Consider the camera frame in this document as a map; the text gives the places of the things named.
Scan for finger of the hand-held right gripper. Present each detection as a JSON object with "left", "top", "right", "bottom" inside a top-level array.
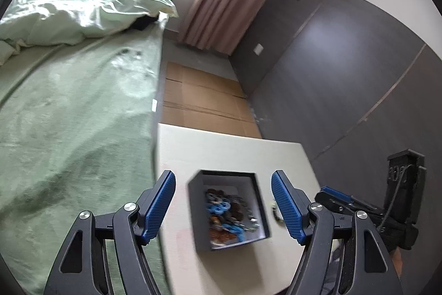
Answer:
[{"left": 315, "top": 187, "right": 385, "bottom": 224}]

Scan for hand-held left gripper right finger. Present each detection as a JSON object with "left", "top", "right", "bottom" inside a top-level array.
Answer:
[{"left": 271, "top": 170, "right": 404, "bottom": 295}]

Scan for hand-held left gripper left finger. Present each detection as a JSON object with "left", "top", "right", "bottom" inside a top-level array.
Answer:
[{"left": 43, "top": 170, "right": 177, "bottom": 295}]

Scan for beaded bracelet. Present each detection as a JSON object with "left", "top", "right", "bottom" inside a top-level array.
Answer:
[{"left": 271, "top": 200, "right": 286, "bottom": 225}]

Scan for black jewelry box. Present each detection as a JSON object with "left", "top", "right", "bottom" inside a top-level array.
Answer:
[{"left": 187, "top": 170, "right": 270, "bottom": 252}]

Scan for person's right forearm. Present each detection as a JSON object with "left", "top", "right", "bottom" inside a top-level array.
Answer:
[{"left": 390, "top": 247, "right": 405, "bottom": 283}]

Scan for pile of colourful jewelry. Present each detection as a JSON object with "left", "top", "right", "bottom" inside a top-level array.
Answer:
[{"left": 204, "top": 189, "right": 260, "bottom": 244}]

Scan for white low table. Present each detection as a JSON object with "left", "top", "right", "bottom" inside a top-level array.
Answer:
[{"left": 157, "top": 122, "right": 323, "bottom": 295}]

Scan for flattened cardboard sheets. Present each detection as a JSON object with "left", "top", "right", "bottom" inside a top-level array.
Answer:
[{"left": 162, "top": 62, "right": 263, "bottom": 138}]

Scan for bed with green sheet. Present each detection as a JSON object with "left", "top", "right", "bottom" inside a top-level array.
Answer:
[{"left": 0, "top": 13, "right": 173, "bottom": 295}]

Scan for dark grey wardrobe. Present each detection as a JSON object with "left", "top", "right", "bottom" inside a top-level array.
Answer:
[{"left": 230, "top": 0, "right": 442, "bottom": 213}]

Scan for light green duvet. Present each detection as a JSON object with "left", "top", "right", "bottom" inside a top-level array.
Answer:
[{"left": 0, "top": 0, "right": 179, "bottom": 66}]

